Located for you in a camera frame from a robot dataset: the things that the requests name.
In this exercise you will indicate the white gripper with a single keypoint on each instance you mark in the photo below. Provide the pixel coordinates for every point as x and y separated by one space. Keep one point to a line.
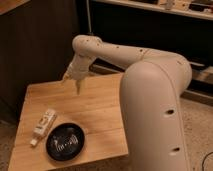
76 74

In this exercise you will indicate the white plastic bottle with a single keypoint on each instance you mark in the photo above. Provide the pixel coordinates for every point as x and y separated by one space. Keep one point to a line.
43 126

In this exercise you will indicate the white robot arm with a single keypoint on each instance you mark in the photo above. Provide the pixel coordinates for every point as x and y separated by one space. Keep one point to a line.
149 95

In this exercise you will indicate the black ceramic bowl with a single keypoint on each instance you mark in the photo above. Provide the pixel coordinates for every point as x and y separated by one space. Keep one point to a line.
65 142

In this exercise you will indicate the wooden table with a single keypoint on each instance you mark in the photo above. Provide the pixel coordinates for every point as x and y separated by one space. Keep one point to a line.
95 109

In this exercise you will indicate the vertical metal pole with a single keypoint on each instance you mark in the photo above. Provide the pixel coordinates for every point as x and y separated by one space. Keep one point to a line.
90 31

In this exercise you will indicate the black handle on rail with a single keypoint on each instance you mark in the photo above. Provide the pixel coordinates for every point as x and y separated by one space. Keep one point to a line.
197 66

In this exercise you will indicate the long metal rail beam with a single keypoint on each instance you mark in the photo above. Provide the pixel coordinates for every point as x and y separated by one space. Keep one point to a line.
101 67

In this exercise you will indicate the wooden wall shelf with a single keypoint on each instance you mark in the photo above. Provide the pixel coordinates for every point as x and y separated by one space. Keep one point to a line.
177 7

